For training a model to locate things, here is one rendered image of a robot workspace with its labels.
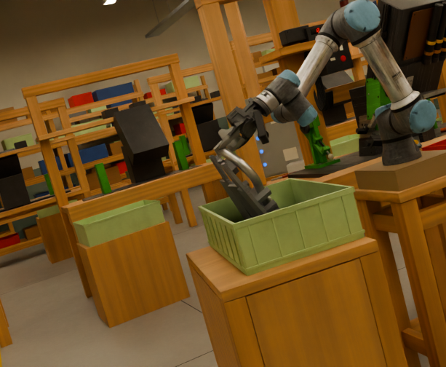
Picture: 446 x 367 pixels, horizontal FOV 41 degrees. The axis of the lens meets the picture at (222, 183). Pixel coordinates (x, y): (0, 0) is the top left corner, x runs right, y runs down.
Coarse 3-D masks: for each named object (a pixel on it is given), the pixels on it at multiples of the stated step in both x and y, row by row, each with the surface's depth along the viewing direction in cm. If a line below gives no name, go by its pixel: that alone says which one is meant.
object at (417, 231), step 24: (360, 216) 247; (384, 216) 233; (408, 216) 218; (432, 216) 224; (384, 240) 243; (408, 240) 219; (432, 240) 251; (384, 264) 243; (408, 264) 224; (432, 264) 251; (432, 288) 222; (432, 312) 223; (408, 336) 242; (432, 336) 223; (408, 360) 248; (432, 360) 228
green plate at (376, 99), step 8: (368, 80) 304; (376, 80) 298; (368, 88) 304; (376, 88) 298; (368, 96) 304; (376, 96) 298; (384, 96) 298; (368, 104) 305; (376, 104) 298; (384, 104) 298; (368, 112) 305
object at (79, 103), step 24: (72, 96) 914; (96, 96) 932; (120, 96) 940; (24, 120) 885; (48, 120) 898; (96, 120) 929; (120, 144) 947; (24, 168) 892; (72, 168) 912; (48, 192) 902; (96, 192) 921; (24, 216) 881; (0, 240) 878; (24, 240) 900
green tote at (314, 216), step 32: (288, 192) 249; (320, 192) 218; (352, 192) 190; (224, 224) 195; (256, 224) 184; (288, 224) 187; (320, 224) 189; (352, 224) 191; (224, 256) 216; (256, 256) 184; (288, 256) 187
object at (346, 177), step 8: (440, 136) 297; (424, 144) 285; (376, 160) 276; (352, 168) 271; (328, 176) 267; (336, 176) 261; (344, 176) 261; (352, 176) 263; (344, 184) 261; (352, 184) 263
